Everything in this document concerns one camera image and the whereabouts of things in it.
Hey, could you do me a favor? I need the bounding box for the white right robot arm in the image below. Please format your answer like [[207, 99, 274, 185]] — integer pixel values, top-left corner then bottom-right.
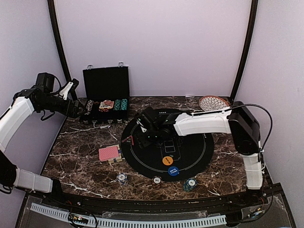
[[135, 102, 264, 206]]

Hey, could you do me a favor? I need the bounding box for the left black frame post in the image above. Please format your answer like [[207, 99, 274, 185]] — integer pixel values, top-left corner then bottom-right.
[[47, 0, 72, 82]]

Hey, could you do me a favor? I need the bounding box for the orange big blind button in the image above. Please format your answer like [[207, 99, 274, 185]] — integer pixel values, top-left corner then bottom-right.
[[162, 156, 173, 166]]

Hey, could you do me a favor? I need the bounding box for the red chip stack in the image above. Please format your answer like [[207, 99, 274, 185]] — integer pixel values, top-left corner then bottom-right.
[[152, 176, 162, 189]]

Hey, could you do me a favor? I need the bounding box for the blue-green chip stack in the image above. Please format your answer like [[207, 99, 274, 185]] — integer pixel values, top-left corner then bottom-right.
[[183, 178, 197, 192]]

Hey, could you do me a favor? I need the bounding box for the blue chip stack left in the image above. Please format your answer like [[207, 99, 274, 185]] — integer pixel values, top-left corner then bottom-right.
[[116, 173, 128, 185]]

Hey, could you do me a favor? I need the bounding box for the yellow card deck box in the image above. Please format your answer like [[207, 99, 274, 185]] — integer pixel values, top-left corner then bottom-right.
[[108, 144, 124, 164]]

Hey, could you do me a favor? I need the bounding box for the blue small blind button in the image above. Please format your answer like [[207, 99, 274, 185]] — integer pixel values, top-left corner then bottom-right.
[[168, 166, 179, 176]]

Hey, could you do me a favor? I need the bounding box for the white slotted cable duct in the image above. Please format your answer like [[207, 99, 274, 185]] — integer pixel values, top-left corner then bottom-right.
[[30, 202, 227, 228]]

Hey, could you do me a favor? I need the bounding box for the patterned ceramic plate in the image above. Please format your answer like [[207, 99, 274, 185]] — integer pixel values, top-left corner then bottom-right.
[[199, 95, 229, 111]]

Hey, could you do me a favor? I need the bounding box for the red-backed playing card deck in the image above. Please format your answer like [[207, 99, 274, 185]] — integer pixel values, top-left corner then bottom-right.
[[99, 146, 119, 162]]

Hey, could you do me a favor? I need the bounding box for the red triangular dealer button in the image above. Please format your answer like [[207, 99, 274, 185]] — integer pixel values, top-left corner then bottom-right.
[[122, 135, 134, 145]]

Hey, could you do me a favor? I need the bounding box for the black poker chip case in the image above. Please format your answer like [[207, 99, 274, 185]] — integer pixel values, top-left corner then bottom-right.
[[80, 66, 130, 124]]

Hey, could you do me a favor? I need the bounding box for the black frame post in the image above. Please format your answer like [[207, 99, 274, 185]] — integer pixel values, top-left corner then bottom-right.
[[229, 0, 258, 103], [47, 0, 72, 82]]

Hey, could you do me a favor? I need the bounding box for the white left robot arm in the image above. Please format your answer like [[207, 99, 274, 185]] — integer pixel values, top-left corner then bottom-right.
[[0, 73, 86, 207]]

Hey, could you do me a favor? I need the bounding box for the right black frame post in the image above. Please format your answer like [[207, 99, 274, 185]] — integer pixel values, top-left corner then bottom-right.
[[229, 0, 258, 103]]

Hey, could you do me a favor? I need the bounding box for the round black poker mat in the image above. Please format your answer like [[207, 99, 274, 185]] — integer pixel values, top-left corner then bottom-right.
[[121, 109, 214, 181]]

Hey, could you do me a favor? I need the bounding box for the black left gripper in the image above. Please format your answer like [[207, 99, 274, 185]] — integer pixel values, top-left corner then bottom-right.
[[38, 94, 87, 118]]

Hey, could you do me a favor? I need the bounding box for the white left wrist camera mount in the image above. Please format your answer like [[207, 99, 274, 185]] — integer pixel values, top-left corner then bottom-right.
[[59, 78, 79, 100]]

